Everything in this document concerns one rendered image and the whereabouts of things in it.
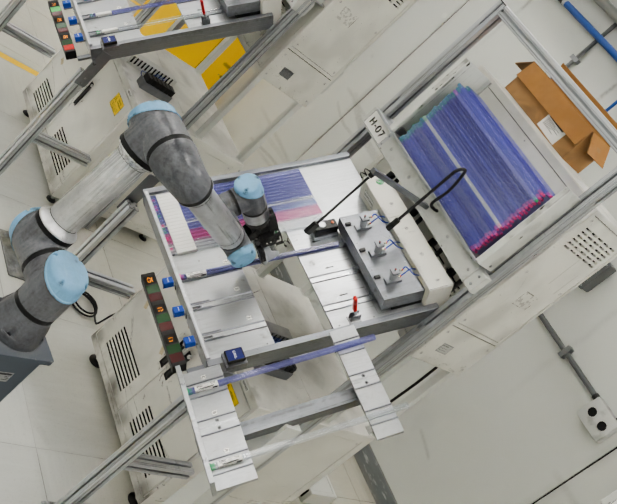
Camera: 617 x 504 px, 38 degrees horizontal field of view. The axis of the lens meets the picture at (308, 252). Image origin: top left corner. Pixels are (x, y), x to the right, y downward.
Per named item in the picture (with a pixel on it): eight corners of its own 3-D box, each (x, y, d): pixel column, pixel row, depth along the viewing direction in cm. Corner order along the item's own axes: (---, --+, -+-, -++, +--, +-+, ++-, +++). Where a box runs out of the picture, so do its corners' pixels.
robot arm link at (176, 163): (204, 164, 193) (268, 255, 236) (185, 129, 198) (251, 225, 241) (158, 191, 193) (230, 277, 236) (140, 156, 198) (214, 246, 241)
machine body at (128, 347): (125, 515, 286) (258, 407, 266) (79, 345, 327) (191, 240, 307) (255, 529, 334) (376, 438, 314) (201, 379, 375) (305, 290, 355)
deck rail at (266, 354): (207, 379, 244) (208, 366, 239) (205, 373, 245) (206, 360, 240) (435, 319, 266) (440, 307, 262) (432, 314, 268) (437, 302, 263)
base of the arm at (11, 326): (-5, 348, 207) (21, 322, 204) (-20, 297, 215) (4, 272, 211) (47, 355, 219) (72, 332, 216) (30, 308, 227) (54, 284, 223)
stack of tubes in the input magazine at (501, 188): (472, 252, 253) (547, 192, 244) (397, 137, 283) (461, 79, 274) (492, 265, 262) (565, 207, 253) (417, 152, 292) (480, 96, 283)
